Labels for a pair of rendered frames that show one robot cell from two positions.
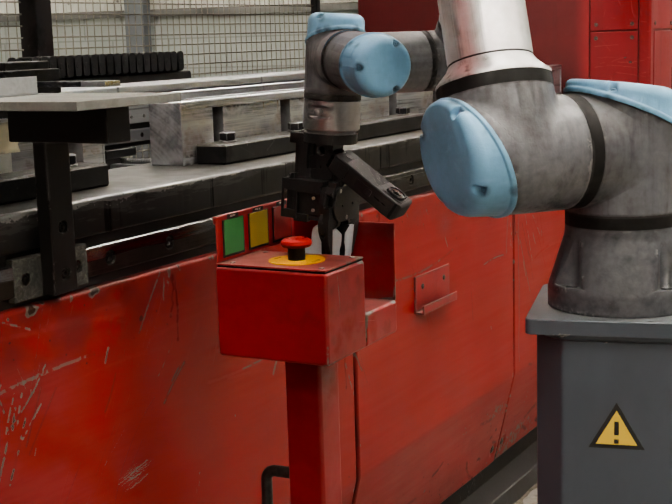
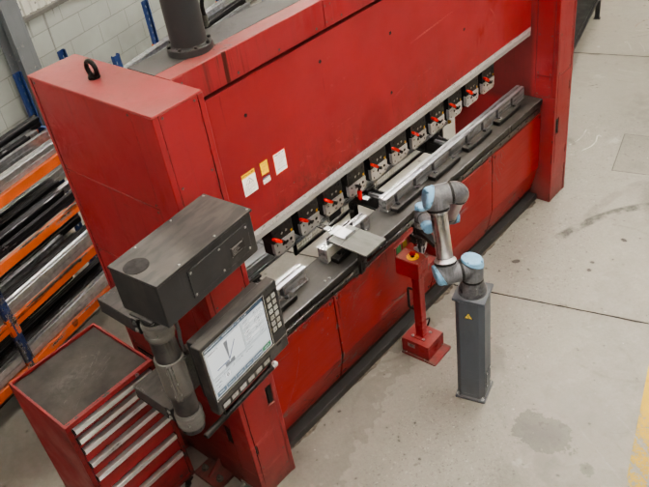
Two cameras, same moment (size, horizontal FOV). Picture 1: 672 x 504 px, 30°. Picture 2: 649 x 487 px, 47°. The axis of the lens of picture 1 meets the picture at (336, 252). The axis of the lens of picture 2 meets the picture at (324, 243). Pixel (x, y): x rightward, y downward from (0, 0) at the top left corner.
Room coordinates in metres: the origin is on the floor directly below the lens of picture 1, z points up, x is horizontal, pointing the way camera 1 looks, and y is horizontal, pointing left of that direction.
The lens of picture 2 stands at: (-1.78, -0.41, 3.43)
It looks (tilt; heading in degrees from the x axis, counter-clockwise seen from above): 36 degrees down; 16
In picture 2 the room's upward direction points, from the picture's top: 9 degrees counter-clockwise
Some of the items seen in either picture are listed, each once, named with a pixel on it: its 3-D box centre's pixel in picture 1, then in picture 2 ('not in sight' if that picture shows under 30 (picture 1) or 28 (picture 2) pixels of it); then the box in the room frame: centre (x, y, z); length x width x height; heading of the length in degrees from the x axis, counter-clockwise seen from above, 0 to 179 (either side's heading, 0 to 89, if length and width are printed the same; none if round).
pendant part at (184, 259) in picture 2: not in sight; (207, 324); (0.19, 0.68, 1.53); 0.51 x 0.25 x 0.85; 155
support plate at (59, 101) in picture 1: (40, 101); (356, 240); (1.43, 0.33, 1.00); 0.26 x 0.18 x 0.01; 60
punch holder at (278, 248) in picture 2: not in sight; (277, 235); (1.13, 0.67, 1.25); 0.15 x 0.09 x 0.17; 150
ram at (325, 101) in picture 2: not in sight; (394, 64); (2.07, 0.14, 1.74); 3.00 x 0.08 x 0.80; 150
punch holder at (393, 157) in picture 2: not in sight; (393, 146); (2.00, 0.17, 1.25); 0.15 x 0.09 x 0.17; 150
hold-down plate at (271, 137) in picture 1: (264, 145); (408, 198); (2.00, 0.11, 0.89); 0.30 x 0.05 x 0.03; 150
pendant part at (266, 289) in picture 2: not in sight; (237, 342); (0.20, 0.58, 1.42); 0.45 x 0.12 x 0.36; 155
